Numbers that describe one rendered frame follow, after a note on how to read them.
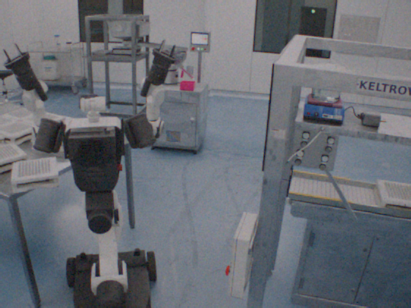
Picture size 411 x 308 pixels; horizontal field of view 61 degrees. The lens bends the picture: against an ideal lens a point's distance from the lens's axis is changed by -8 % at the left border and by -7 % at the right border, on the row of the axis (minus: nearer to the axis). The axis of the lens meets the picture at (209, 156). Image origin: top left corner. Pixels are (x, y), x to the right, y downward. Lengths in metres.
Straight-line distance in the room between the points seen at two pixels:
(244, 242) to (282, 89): 0.49
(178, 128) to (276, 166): 3.19
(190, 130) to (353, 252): 2.61
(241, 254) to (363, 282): 1.28
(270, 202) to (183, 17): 5.92
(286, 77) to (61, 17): 6.99
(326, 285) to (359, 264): 0.26
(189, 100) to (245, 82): 2.88
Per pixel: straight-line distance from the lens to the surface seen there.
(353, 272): 2.35
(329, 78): 1.10
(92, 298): 2.32
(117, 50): 5.32
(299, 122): 1.82
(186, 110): 4.23
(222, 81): 6.99
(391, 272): 2.37
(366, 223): 2.10
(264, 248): 1.36
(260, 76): 6.91
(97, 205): 1.81
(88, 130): 1.69
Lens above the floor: 1.79
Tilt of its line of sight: 24 degrees down
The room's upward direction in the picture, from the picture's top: 3 degrees clockwise
